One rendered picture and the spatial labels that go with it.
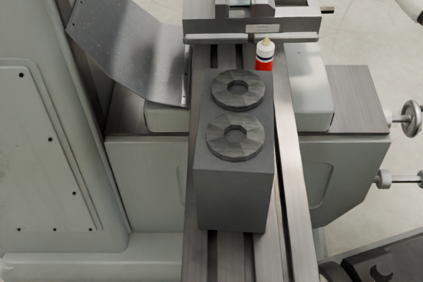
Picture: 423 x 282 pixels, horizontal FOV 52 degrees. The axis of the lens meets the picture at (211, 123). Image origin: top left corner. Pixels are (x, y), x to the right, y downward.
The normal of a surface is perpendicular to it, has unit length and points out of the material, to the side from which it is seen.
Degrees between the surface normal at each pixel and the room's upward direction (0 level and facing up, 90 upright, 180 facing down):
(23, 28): 88
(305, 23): 90
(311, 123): 90
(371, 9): 0
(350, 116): 0
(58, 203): 88
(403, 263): 0
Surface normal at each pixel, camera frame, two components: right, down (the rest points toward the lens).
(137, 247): -0.02, -0.65
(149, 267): -0.01, 0.45
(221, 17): 0.00, 0.76
